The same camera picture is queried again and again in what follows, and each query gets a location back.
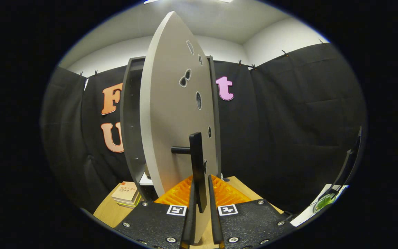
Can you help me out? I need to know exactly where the yellow edged book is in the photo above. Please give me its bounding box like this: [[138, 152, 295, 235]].
[[118, 194, 142, 209]]

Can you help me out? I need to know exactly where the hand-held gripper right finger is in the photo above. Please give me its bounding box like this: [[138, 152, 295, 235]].
[[208, 175, 296, 249]]

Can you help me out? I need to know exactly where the black door handle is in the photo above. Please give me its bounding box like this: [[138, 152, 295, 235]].
[[171, 132, 208, 213]]

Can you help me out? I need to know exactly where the white flat panel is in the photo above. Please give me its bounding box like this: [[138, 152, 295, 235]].
[[291, 183, 349, 227]]

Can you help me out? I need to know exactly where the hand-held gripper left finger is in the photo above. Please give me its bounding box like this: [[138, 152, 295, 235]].
[[114, 175, 197, 249]]

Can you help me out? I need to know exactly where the green round object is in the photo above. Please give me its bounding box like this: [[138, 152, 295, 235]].
[[313, 194, 338, 213]]

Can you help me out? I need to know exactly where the grey shoe cabinet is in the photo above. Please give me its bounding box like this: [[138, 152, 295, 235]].
[[120, 55, 222, 201]]

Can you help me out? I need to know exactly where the black backdrop cloth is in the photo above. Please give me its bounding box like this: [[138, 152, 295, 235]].
[[40, 41, 367, 215]]

